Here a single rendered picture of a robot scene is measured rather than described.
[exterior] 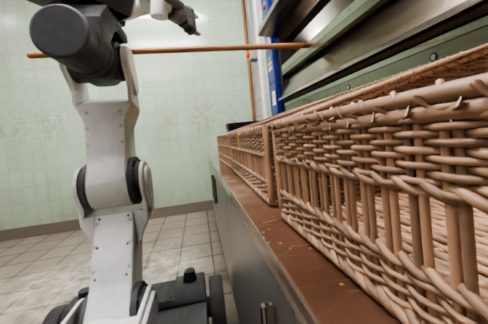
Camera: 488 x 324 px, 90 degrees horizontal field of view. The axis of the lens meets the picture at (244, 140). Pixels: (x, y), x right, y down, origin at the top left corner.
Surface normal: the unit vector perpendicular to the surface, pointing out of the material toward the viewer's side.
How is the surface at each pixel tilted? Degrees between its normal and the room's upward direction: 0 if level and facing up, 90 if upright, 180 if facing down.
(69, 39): 90
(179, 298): 45
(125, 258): 65
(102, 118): 84
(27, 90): 90
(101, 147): 84
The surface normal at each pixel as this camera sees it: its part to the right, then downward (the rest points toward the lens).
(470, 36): -0.98, 0.10
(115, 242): 0.12, -0.43
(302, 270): -0.10, -0.99
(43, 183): 0.18, 0.00
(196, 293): 0.07, -0.70
